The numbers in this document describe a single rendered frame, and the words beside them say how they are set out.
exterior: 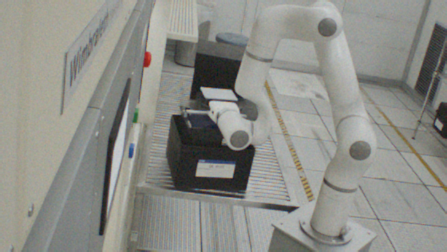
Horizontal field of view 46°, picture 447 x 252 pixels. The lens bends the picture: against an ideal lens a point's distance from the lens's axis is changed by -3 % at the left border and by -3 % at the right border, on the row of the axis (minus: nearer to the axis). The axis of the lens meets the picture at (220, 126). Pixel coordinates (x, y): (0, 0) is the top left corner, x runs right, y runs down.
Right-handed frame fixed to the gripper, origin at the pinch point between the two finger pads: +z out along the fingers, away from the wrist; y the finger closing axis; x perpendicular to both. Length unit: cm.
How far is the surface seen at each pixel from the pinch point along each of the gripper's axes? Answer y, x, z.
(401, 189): 191, -106, 124
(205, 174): -3.5, -23.3, -13.3
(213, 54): 15, -4, 75
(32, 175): -53, 54, -152
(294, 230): 24, -30, -38
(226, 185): 5.1, -27.6, -13.3
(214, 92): -1.6, 2.6, 1.8
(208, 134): -4.0, -9.2, -9.7
